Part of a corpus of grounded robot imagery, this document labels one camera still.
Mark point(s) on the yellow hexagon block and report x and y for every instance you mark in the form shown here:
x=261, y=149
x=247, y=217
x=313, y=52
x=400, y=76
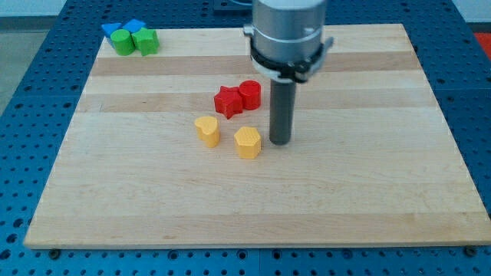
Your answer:
x=248, y=142

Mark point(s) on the blue cube block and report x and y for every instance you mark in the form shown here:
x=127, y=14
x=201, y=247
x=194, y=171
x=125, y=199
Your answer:
x=134, y=25

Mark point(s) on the blue triangle block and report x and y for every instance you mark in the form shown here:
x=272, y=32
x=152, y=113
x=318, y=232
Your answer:
x=108, y=29

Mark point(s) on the red star block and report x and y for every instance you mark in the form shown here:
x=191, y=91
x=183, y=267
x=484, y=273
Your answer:
x=228, y=101

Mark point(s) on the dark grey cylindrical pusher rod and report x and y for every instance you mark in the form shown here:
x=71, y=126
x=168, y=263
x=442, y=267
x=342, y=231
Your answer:
x=282, y=105

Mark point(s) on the green star block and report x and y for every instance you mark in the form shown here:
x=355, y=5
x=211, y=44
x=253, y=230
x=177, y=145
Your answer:
x=146, y=41

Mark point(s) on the green cylinder block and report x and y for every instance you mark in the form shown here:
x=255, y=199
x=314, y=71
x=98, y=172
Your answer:
x=122, y=42

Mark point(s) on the wooden board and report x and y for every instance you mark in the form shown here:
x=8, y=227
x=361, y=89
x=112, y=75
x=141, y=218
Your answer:
x=371, y=162

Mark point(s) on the yellow heart block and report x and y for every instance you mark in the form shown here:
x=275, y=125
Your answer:
x=207, y=129

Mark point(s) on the red cylinder block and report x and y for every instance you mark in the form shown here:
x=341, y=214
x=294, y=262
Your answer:
x=251, y=93

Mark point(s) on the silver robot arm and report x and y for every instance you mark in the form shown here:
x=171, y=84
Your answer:
x=286, y=38

